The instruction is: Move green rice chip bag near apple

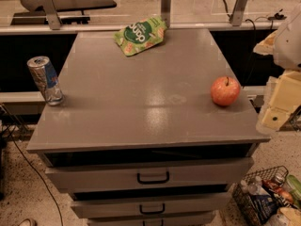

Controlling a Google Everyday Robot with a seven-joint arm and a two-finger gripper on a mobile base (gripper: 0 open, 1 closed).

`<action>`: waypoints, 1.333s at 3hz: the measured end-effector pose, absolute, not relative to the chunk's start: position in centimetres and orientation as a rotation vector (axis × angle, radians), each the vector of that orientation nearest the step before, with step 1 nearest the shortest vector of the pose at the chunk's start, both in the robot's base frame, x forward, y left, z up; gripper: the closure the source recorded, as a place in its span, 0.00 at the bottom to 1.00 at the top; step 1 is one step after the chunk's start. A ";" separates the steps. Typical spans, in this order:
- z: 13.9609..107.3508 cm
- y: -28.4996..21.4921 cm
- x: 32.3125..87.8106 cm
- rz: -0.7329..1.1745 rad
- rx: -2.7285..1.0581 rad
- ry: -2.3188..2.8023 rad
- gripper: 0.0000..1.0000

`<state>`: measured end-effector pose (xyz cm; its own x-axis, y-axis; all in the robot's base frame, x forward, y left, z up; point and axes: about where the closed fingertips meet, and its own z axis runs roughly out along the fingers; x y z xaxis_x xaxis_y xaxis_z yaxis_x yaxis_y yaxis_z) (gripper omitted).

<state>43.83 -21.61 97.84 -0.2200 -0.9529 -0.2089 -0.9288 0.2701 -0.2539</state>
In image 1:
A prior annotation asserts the metal bracket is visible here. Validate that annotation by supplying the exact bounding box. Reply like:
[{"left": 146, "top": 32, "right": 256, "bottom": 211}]
[
  {"left": 40, "top": 0, "right": 61, "bottom": 30},
  {"left": 230, "top": 0, "right": 248, "bottom": 26},
  {"left": 161, "top": 0, "right": 171, "bottom": 27}
]

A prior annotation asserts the black wire basket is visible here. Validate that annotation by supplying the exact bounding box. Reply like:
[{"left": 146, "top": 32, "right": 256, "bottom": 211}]
[{"left": 232, "top": 166, "right": 289, "bottom": 226}]

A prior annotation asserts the green bottle in basket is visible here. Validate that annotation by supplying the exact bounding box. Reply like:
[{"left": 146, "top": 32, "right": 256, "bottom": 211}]
[{"left": 284, "top": 174, "right": 301, "bottom": 207}]

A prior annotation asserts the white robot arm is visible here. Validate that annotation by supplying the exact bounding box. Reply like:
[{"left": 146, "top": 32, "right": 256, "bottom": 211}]
[{"left": 253, "top": 4, "right": 301, "bottom": 135}]

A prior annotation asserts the green rice chip bag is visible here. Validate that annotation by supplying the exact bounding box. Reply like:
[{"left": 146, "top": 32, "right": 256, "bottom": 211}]
[{"left": 114, "top": 16, "right": 167, "bottom": 57}]

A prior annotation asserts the clear plastic water bottle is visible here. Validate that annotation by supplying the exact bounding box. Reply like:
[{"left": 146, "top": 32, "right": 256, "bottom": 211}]
[{"left": 240, "top": 176, "right": 271, "bottom": 204}]

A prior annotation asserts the silver blue energy drink can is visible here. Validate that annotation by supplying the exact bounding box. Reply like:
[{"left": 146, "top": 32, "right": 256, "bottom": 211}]
[{"left": 27, "top": 56, "right": 64, "bottom": 106}]

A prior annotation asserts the right metal bracket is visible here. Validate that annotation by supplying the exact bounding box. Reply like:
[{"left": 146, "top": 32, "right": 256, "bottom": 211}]
[{"left": 230, "top": 0, "right": 248, "bottom": 26}]

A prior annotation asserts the red snack packet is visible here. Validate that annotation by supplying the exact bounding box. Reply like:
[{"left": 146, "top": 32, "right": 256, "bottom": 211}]
[{"left": 262, "top": 180, "right": 293, "bottom": 203}]

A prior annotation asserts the black floor cable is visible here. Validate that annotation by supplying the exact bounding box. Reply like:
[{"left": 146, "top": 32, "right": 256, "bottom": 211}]
[{"left": 0, "top": 104, "right": 65, "bottom": 226}]

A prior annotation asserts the middle grey drawer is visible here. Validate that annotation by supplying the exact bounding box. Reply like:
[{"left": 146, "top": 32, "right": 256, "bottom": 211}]
[{"left": 71, "top": 192, "right": 230, "bottom": 220}]

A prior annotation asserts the red apple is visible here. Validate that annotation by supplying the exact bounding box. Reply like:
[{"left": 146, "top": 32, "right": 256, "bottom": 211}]
[{"left": 211, "top": 76, "right": 241, "bottom": 106}]

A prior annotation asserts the left metal bracket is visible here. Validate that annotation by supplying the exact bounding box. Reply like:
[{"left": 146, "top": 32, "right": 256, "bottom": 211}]
[{"left": 40, "top": 0, "right": 61, "bottom": 30}]

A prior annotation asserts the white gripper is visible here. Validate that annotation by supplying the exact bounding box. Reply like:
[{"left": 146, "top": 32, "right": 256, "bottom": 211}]
[{"left": 253, "top": 31, "right": 301, "bottom": 135}]

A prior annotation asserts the top grey drawer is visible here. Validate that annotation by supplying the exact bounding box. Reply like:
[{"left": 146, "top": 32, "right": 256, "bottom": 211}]
[{"left": 46, "top": 157, "right": 254, "bottom": 193}]

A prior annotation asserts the grey drawer cabinet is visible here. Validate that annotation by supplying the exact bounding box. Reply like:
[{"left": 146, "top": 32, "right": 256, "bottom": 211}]
[{"left": 25, "top": 28, "right": 272, "bottom": 226}]

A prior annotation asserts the bottom grey drawer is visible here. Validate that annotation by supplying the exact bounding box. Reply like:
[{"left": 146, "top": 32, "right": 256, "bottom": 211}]
[{"left": 87, "top": 211, "right": 215, "bottom": 226}]

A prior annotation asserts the black cable behind rail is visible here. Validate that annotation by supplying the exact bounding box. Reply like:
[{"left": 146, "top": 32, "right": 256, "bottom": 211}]
[{"left": 219, "top": 0, "right": 287, "bottom": 87}]

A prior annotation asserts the middle metal bracket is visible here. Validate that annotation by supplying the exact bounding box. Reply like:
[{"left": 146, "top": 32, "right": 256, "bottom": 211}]
[{"left": 161, "top": 0, "right": 171, "bottom": 27}]

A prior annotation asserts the grey drawer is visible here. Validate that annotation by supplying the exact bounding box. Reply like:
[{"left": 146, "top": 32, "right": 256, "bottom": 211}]
[
  {"left": 87, "top": 211, "right": 215, "bottom": 226},
  {"left": 46, "top": 157, "right": 254, "bottom": 193},
  {"left": 71, "top": 192, "right": 230, "bottom": 220}
]

